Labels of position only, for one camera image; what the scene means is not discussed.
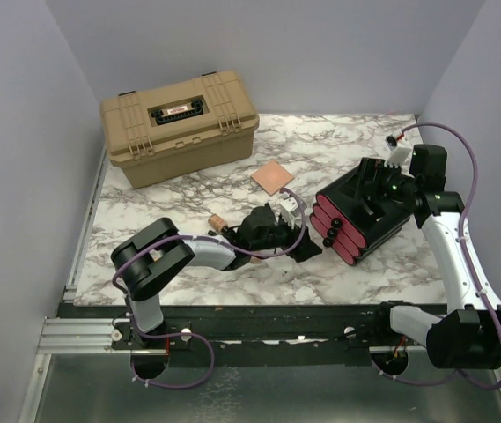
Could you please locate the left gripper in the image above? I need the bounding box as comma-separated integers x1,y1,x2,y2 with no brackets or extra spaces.
251,213,322,262

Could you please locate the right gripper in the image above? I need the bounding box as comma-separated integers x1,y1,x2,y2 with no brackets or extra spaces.
339,156,419,204

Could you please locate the black makeup drawer organizer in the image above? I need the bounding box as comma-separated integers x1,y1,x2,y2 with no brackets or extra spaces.
309,164,410,266

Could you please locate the square copper compact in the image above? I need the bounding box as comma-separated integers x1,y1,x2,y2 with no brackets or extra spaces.
251,160,294,196

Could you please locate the pink top drawer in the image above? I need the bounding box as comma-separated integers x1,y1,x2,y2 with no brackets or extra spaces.
316,193,367,249

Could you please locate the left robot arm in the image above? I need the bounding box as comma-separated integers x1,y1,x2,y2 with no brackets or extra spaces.
110,204,322,348

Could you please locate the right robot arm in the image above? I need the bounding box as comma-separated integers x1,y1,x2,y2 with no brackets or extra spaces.
355,145,501,369

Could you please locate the tan plastic toolbox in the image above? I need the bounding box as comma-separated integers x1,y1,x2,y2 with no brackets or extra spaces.
99,70,260,189

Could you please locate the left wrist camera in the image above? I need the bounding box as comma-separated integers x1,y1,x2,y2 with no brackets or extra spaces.
276,191,305,229

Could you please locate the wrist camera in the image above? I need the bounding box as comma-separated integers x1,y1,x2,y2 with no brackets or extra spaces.
385,133,412,167
276,191,305,229

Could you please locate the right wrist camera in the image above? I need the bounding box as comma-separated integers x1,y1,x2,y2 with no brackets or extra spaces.
385,133,412,167

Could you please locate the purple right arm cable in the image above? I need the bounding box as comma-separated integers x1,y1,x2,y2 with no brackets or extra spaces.
371,122,501,391

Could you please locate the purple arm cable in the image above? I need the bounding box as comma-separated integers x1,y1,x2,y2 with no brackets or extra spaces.
112,188,308,390
371,122,501,391

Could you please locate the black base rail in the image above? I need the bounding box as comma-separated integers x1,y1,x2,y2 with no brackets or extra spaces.
55,301,447,369

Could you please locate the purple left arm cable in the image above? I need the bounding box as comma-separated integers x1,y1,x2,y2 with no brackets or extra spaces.
112,188,308,390

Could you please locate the aluminium extrusion frame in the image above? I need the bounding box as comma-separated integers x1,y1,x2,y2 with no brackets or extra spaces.
18,157,150,422

